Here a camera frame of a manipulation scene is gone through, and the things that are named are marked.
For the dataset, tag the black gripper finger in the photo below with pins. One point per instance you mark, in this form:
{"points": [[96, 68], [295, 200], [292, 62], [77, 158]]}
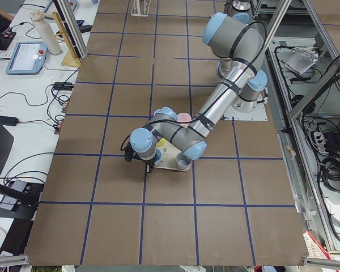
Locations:
{"points": [[149, 168]]}

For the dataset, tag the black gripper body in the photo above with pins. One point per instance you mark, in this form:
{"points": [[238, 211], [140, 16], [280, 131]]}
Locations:
{"points": [[148, 162]]}

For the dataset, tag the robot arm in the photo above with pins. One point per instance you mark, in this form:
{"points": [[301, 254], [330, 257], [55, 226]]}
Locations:
{"points": [[230, 39], [239, 9]]}

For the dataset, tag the yellow plastic cup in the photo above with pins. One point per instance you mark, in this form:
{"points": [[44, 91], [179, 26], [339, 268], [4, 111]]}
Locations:
{"points": [[161, 142]]}

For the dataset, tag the grey plastic cup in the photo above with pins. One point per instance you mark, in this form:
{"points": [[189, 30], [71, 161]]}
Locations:
{"points": [[183, 163]]}

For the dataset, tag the pink plastic cup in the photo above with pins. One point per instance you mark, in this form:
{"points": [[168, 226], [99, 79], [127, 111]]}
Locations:
{"points": [[184, 117]]}

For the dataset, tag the cream plastic tray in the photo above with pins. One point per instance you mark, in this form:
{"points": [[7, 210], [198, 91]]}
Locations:
{"points": [[168, 159]]}

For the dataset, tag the wooden paper towel stand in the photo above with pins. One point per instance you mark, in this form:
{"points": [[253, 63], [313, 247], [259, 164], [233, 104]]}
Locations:
{"points": [[70, 59]]}

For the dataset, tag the black monitor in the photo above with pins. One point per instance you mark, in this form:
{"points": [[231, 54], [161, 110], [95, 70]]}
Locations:
{"points": [[6, 142]]}

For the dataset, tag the blue teach pendant tablet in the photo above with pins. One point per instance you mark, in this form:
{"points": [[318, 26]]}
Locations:
{"points": [[27, 58]]}

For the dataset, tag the white paper roll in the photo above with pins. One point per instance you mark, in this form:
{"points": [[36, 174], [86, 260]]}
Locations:
{"points": [[46, 32]]}

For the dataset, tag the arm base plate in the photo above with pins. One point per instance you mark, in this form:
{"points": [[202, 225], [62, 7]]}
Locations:
{"points": [[241, 110]]}

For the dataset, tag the white wire dish rack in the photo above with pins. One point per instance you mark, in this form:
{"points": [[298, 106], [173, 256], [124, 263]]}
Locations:
{"points": [[140, 8]]}

